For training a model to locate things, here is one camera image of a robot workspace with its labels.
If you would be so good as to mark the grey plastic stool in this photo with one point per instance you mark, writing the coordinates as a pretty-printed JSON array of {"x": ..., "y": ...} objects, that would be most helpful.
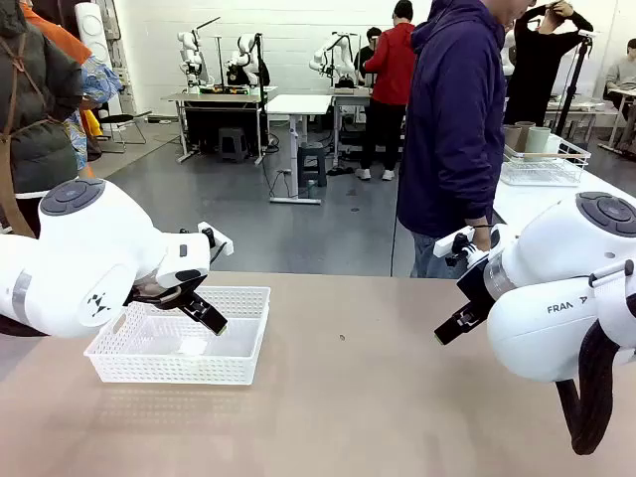
[{"x": 312, "y": 164}]

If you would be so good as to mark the seated person in grey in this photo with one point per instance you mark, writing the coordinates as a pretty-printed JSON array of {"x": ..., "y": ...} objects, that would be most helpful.
[{"x": 621, "y": 74}]

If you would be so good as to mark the person in black top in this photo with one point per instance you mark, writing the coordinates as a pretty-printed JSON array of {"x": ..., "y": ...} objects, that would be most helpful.
[{"x": 536, "y": 64}]

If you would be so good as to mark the black metal chair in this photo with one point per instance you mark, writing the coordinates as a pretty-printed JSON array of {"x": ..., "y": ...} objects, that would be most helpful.
[{"x": 116, "y": 119}]

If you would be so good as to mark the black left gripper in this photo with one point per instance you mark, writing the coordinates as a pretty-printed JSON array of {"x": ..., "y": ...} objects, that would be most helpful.
[{"x": 164, "y": 293}]

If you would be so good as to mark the white cup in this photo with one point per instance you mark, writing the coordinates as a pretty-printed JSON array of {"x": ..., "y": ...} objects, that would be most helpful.
[{"x": 554, "y": 144}]

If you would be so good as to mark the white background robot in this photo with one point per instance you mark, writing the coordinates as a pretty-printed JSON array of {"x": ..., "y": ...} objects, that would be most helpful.
[
  {"x": 328, "y": 54},
  {"x": 191, "y": 54},
  {"x": 243, "y": 59}
]

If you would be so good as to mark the white side table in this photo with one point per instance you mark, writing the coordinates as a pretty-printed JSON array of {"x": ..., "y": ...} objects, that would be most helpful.
[{"x": 526, "y": 199}]

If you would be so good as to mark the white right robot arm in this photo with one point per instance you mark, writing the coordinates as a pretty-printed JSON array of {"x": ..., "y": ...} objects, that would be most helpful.
[{"x": 546, "y": 278}]

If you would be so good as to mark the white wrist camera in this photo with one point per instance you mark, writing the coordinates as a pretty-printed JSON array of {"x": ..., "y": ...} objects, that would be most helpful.
[
  {"x": 222, "y": 244},
  {"x": 447, "y": 244}
]

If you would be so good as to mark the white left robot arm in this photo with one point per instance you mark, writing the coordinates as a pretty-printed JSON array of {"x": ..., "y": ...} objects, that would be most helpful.
[{"x": 99, "y": 248}]

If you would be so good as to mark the dark plastic stool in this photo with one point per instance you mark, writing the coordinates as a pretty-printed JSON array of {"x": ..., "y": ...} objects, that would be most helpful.
[{"x": 232, "y": 141}]

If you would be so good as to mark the person's right hand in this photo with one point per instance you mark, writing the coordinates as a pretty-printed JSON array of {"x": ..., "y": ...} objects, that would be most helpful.
[{"x": 483, "y": 238}]

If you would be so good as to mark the seated person in black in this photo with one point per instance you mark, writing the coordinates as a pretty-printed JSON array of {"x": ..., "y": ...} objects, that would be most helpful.
[{"x": 367, "y": 54}]

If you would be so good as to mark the white perforated plastic basket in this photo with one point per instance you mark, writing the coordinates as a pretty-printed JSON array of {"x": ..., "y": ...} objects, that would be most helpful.
[{"x": 174, "y": 363}]

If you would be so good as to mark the person in dark green coat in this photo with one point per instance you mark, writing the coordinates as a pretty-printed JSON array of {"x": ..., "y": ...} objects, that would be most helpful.
[{"x": 35, "y": 124}]

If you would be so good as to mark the person in red hoodie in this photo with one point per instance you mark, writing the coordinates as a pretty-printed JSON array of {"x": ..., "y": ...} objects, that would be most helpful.
[{"x": 392, "y": 64}]

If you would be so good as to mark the white standing desk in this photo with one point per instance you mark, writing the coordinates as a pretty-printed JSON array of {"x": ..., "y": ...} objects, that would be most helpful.
[{"x": 298, "y": 104}]

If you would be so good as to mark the person in orange and blue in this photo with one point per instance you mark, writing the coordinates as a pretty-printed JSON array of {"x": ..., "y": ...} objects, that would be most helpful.
[{"x": 97, "y": 79}]

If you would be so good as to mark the white tower appliance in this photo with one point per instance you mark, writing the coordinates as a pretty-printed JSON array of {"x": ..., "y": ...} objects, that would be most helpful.
[{"x": 92, "y": 30}]

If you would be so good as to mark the black tripod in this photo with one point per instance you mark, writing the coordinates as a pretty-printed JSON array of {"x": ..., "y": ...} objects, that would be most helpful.
[{"x": 571, "y": 84}]

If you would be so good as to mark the person's right forearm purple sleeve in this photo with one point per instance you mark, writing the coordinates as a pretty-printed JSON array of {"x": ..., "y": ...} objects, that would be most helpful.
[{"x": 482, "y": 199}]

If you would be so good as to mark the person in purple hoodie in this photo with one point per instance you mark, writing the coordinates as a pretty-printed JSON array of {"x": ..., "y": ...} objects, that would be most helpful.
[{"x": 447, "y": 124}]

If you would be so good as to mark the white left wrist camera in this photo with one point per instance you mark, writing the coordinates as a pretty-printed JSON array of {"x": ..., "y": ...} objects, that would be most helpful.
[{"x": 222, "y": 244}]

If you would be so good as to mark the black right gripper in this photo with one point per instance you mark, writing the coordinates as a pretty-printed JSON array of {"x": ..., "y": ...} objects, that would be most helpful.
[{"x": 477, "y": 288}]

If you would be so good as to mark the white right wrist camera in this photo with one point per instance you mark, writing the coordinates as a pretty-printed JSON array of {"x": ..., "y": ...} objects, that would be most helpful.
[{"x": 447, "y": 244}]

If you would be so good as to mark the background work table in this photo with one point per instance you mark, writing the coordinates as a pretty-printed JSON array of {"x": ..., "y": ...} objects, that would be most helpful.
[
  {"x": 348, "y": 99},
  {"x": 213, "y": 97}
]

